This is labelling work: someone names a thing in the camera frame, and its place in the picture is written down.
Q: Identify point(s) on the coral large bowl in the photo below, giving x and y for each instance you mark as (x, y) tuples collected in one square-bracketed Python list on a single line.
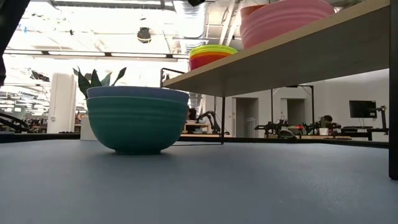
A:
[(250, 11)]

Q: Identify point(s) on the green translucent small bowl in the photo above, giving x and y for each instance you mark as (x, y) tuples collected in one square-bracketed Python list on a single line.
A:
[(211, 48)]

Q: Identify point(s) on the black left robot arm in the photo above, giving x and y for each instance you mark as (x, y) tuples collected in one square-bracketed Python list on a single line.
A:
[(9, 31)]

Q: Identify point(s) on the purple translucent small bowl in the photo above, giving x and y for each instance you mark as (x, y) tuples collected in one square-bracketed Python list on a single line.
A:
[(202, 63)]

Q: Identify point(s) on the pink large bowl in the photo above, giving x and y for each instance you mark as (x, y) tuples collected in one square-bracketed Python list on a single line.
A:
[(280, 21)]

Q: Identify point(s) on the blue large bowl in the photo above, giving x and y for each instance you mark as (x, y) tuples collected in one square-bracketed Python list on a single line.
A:
[(136, 91)]

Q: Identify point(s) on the background black robot arm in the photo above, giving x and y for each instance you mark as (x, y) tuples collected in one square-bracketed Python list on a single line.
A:
[(273, 127), (212, 119)]

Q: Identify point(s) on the black ceiling dome fixture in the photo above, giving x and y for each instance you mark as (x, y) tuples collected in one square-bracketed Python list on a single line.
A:
[(144, 35)]

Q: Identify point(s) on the teal large bowl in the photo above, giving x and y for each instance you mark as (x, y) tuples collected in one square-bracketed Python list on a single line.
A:
[(136, 124)]

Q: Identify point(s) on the black wall monitor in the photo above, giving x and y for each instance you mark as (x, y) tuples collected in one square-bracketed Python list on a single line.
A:
[(362, 109)]

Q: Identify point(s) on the wooden shelf with black frame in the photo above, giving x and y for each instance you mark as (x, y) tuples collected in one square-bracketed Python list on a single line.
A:
[(295, 62)]

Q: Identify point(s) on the orange translucent small bowl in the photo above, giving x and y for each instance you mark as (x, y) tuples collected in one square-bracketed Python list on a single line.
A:
[(205, 56)]

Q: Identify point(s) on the person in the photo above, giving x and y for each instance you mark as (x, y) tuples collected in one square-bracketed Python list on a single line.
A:
[(327, 119), (192, 114)]

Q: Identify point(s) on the snake plant in white pot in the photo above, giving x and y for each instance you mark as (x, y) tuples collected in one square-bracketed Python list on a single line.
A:
[(93, 82)]

